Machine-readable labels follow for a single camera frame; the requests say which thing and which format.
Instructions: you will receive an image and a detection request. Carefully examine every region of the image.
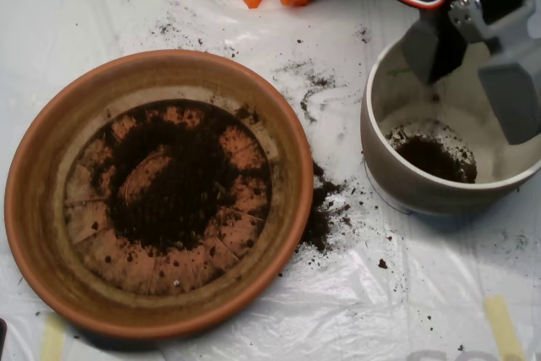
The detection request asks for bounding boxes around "terracotta plant saucer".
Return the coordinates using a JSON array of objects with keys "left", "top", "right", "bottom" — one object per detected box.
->
[{"left": 3, "top": 48, "right": 314, "bottom": 341}]

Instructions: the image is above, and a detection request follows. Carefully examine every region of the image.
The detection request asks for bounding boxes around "spilled dark soil pile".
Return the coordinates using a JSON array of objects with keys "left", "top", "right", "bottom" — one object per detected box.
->
[{"left": 298, "top": 161, "right": 352, "bottom": 254}]

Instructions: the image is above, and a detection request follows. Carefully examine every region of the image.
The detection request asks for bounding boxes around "white ceramic pot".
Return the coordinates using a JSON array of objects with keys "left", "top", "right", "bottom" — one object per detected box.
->
[{"left": 360, "top": 19, "right": 541, "bottom": 216}]

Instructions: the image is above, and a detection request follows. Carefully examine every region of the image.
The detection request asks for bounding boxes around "white plastic cover sheet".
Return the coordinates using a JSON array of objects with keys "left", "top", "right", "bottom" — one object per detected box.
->
[{"left": 0, "top": 0, "right": 541, "bottom": 361}]

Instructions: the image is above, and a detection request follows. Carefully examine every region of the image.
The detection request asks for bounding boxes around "beige masking tape strip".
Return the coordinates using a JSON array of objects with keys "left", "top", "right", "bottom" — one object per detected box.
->
[
  {"left": 38, "top": 313, "right": 68, "bottom": 361},
  {"left": 484, "top": 295, "right": 527, "bottom": 361}
]

